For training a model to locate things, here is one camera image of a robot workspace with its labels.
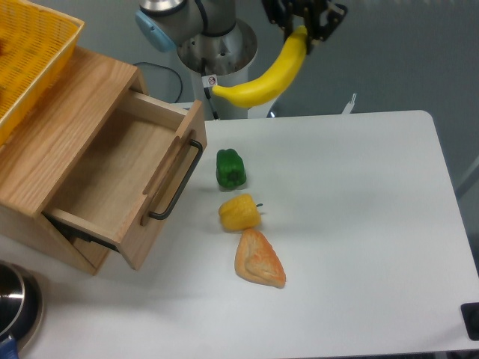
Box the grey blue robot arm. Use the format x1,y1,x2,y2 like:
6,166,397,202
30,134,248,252
135,0,348,54

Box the wooden drawer cabinet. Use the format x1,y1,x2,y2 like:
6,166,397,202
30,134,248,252
0,46,150,277

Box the triangular bread pastry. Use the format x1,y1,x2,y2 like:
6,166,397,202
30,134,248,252
234,229,287,289

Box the open wooden top drawer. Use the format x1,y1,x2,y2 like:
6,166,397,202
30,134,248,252
44,91,207,269

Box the green bell pepper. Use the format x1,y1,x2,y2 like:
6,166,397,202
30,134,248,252
216,149,247,189

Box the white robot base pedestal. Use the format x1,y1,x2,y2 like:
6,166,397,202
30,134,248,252
177,19,275,120

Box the yellow banana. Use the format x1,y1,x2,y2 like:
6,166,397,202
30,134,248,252
212,25,308,108

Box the black cable behind cabinet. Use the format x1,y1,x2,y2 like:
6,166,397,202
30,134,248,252
132,61,184,104

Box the black metal drawer handle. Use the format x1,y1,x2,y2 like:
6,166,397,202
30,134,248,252
148,139,204,221

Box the yellow bell pepper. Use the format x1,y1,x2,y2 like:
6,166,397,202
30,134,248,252
218,194,262,231

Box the blue object bottom left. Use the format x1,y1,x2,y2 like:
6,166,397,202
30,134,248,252
0,335,19,359

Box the metal pot with lid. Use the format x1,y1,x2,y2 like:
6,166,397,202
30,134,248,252
1,260,44,355

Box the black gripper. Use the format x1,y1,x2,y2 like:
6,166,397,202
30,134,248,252
261,0,347,55

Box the yellow plastic mesh basket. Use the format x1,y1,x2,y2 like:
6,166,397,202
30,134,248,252
1,1,85,144

